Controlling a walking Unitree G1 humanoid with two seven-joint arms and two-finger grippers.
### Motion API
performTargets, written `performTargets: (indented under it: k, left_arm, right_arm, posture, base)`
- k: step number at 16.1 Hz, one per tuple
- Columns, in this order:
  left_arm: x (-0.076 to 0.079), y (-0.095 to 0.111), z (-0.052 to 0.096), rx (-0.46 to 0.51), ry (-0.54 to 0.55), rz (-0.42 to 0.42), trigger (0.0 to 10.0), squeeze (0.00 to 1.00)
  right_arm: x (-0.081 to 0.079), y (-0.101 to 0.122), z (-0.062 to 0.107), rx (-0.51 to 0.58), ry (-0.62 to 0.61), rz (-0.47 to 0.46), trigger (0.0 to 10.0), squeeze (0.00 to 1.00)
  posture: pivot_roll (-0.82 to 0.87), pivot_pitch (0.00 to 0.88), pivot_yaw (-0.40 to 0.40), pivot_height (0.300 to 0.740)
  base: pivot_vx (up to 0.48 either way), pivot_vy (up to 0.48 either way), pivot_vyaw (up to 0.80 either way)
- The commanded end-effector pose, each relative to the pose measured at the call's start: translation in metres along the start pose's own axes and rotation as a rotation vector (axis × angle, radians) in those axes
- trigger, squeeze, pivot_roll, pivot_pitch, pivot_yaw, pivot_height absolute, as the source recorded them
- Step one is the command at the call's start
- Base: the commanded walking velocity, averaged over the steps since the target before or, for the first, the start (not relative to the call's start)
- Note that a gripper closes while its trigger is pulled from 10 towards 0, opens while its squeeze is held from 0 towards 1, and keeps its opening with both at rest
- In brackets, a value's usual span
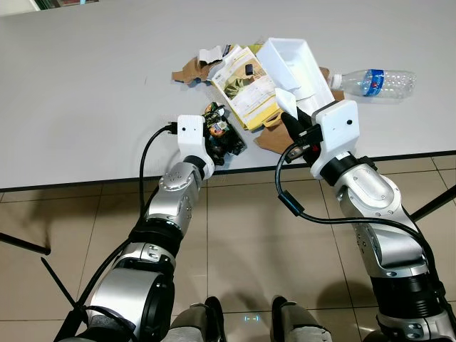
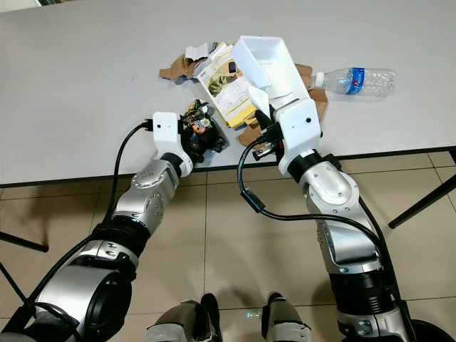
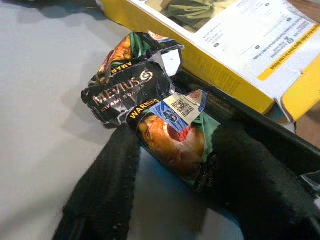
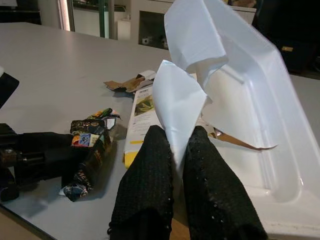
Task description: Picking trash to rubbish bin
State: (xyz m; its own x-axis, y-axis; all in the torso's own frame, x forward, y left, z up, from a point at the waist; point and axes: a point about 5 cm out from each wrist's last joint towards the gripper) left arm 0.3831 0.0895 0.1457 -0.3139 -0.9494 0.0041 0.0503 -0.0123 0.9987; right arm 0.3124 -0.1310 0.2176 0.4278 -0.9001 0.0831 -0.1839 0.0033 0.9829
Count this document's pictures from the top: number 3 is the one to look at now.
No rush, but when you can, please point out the yellow cardboard box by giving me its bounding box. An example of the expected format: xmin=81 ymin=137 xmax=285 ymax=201
xmin=98 ymin=0 xmax=320 ymax=123

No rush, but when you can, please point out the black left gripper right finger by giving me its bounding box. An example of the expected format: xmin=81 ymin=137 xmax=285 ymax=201
xmin=198 ymin=121 xmax=320 ymax=240

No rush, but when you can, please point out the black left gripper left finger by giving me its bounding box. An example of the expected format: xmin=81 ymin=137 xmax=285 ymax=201
xmin=52 ymin=123 xmax=141 ymax=240

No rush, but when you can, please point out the black cigarette pack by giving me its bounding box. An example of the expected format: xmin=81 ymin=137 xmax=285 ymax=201
xmin=81 ymin=31 xmax=222 ymax=193

